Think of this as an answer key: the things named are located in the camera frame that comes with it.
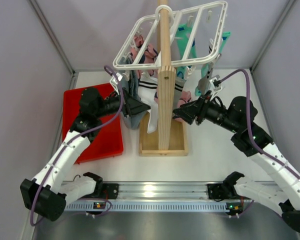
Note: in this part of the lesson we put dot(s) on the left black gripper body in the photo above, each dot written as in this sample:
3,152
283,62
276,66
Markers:
125,105

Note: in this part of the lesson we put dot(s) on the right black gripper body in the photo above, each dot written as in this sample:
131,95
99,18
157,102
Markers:
201,110

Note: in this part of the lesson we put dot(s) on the grey sock black stripes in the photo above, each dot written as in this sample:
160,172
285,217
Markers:
204,84

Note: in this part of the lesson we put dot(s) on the white sock black stripes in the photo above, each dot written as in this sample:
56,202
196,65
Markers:
147,89

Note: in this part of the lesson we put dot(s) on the white clip sock hanger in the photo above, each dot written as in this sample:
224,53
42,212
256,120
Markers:
176,18

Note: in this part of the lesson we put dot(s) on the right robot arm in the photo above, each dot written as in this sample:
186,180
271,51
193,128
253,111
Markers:
255,143

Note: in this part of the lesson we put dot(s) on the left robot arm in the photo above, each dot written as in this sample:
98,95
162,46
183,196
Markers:
45,194

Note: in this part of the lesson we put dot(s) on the pink patterned sock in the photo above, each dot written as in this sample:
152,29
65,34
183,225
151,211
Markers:
185,98
150,54

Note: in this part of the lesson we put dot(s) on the blue grey sock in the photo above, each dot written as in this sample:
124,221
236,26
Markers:
131,86

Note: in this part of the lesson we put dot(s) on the wooden stand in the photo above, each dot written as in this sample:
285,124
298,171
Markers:
170,138

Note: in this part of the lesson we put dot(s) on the teal patterned sock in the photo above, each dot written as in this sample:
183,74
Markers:
182,37

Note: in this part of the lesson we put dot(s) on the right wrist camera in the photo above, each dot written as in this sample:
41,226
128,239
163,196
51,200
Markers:
215,85

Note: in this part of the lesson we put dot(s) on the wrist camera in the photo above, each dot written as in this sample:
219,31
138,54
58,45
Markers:
115,80
215,85

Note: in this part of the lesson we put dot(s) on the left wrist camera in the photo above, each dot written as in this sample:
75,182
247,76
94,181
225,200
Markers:
115,80

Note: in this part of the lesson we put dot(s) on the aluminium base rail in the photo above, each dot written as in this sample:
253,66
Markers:
184,197

